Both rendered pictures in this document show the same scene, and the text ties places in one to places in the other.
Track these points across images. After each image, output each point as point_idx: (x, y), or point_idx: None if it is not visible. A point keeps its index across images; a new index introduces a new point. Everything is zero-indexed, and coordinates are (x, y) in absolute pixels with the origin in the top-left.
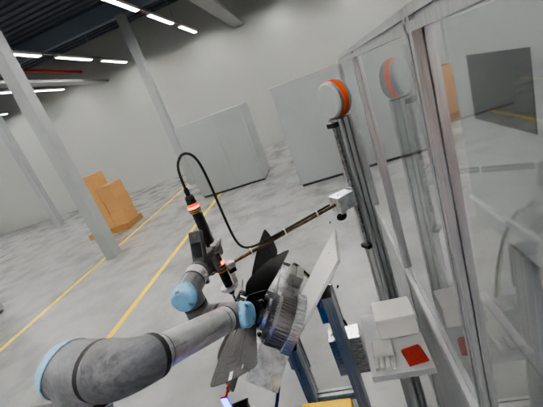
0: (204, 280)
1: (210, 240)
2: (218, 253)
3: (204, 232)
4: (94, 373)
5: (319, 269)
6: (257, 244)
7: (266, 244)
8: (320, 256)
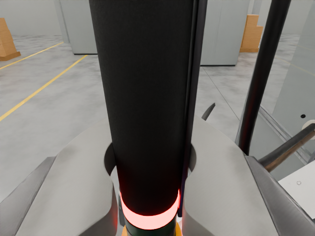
0: None
1: (176, 137)
2: (181, 214)
3: (165, 37)
4: None
5: (314, 211)
6: (273, 158)
7: (285, 159)
8: (295, 175)
